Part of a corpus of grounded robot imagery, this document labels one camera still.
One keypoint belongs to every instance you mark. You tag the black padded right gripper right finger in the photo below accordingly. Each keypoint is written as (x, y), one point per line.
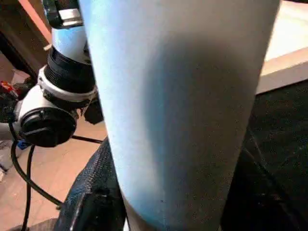
(260, 197)

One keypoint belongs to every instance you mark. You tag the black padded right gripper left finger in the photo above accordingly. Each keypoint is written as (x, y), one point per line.
(94, 197)

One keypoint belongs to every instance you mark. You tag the white plastic table leg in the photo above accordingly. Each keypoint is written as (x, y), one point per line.
(183, 96)

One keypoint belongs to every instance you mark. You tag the white plastic table top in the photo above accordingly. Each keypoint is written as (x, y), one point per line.
(288, 43)

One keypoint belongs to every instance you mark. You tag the black work mat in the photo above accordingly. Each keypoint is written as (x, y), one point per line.
(284, 125)

